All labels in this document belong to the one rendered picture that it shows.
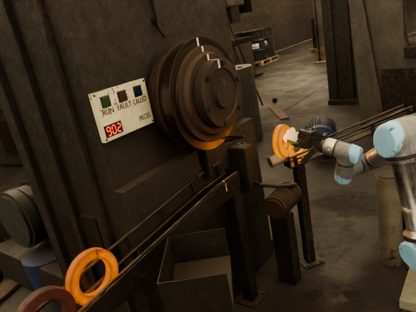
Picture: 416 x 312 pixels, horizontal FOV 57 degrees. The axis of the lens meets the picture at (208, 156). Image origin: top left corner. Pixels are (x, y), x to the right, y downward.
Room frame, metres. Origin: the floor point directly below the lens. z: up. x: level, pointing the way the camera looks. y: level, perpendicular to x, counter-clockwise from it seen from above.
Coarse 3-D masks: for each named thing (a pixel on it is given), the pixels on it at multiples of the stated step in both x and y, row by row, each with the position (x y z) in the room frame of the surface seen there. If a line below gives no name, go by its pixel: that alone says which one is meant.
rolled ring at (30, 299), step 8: (40, 288) 0.98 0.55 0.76; (48, 288) 0.97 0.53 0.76; (56, 288) 0.99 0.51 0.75; (32, 296) 0.95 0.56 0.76; (40, 296) 0.95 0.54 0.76; (48, 296) 0.96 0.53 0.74; (56, 296) 0.98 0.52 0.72; (64, 296) 1.00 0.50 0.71; (72, 296) 1.01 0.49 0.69; (24, 304) 0.93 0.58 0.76; (32, 304) 0.93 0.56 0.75; (40, 304) 0.94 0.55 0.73; (64, 304) 0.99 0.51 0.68; (72, 304) 1.01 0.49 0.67
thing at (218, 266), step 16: (176, 240) 1.21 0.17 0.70; (192, 240) 1.20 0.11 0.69; (208, 240) 1.20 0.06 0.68; (224, 240) 1.19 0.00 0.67; (176, 256) 1.21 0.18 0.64; (192, 256) 1.20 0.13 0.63; (208, 256) 1.20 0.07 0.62; (224, 256) 1.19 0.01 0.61; (160, 272) 1.00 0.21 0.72; (176, 272) 1.16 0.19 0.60; (192, 272) 1.14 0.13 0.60; (208, 272) 1.12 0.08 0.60; (224, 272) 1.11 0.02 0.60; (160, 288) 0.95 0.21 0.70; (176, 288) 0.95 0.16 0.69; (192, 288) 0.94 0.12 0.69; (208, 288) 0.94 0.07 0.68; (224, 288) 0.93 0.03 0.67; (176, 304) 0.95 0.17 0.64; (192, 304) 0.94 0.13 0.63; (208, 304) 0.94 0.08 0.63; (224, 304) 0.94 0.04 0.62
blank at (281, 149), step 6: (276, 126) 1.70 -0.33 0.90; (282, 126) 1.68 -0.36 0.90; (288, 126) 1.73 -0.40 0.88; (276, 132) 1.66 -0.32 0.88; (282, 132) 1.67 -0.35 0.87; (276, 138) 1.64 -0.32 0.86; (282, 138) 1.67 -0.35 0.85; (276, 144) 1.64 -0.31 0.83; (282, 144) 1.66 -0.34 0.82; (288, 144) 1.71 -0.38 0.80; (276, 150) 1.64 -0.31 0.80; (282, 150) 1.65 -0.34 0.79; (288, 150) 1.70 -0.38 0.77; (282, 156) 1.65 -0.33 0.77
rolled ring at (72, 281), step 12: (84, 252) 1.10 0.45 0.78; (96, 252) 1.11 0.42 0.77; (108, 252) 1.14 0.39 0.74; (72, 264) 1.07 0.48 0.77; (84, 264) 1.07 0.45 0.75; (108, 264) 1.14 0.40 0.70; (72, 276) 1.04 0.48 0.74; (108, 276) 1.14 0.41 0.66; (72, 288) 1.03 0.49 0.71; (84, 300) 1.05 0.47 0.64
